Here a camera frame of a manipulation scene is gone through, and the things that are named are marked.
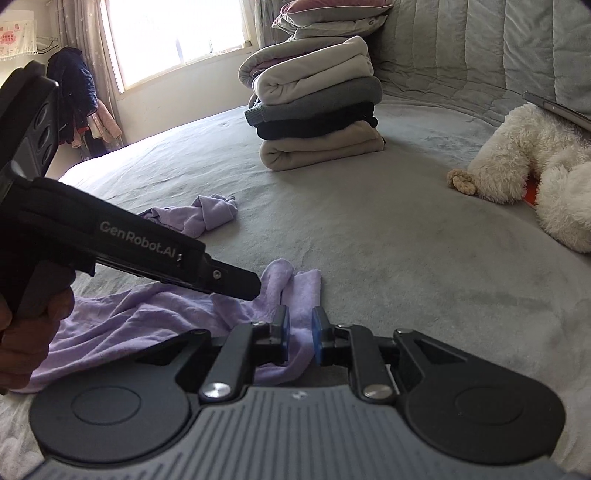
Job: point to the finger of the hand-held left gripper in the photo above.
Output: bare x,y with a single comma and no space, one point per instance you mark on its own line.
233,279

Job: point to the fringed wall poster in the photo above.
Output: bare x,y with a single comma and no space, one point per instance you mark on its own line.
16,39

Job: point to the orange book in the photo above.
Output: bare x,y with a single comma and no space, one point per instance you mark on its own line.
531,196

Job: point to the grey quilted headboard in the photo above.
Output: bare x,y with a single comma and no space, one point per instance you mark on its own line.
461,46

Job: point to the grey pillow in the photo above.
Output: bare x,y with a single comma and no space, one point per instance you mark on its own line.
332,27

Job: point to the lilac pants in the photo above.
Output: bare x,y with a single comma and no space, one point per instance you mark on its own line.
138,318

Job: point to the grey star curtain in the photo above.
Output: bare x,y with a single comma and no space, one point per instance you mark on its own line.
87,23
265,23

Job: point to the folded grey pink quilt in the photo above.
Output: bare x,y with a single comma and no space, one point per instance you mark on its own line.
249,69

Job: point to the window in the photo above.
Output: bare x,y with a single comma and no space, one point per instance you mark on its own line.
175,37

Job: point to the white plush dog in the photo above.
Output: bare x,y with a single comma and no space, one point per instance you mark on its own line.
531,147

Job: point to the black folded garment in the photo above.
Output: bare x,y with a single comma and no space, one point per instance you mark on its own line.
314,124

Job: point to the dark navy hanging jacket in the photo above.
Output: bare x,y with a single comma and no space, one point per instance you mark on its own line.
69,83

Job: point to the grey folded knit sweater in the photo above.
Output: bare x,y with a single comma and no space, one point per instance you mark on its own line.
314,101

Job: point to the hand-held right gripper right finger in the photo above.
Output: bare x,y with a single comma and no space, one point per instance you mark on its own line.
317,334

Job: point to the white folded sweatshirt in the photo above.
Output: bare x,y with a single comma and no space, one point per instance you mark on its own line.
314,69

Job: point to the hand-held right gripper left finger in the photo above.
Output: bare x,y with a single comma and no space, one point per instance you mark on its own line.
286,334

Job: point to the beige folded garment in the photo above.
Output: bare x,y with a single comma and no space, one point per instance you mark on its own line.
314,150

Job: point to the person's left hand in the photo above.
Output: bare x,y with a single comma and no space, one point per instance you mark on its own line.
23,355

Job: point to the pink hanging coat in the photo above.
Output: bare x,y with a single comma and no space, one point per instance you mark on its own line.
106,124

